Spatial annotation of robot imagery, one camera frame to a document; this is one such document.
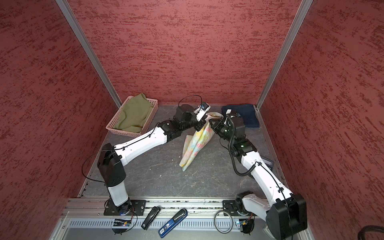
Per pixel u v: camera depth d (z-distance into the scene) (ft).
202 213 2.40
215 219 2.30
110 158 1.65
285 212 1.26
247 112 3.80
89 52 2.90
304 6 2.33
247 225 2.33
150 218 2.24
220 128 2.19
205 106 2.14
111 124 3.31
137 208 2.43
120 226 2.38
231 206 2.43
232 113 2.32
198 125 2.30
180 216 2.21
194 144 2.67
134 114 3.74
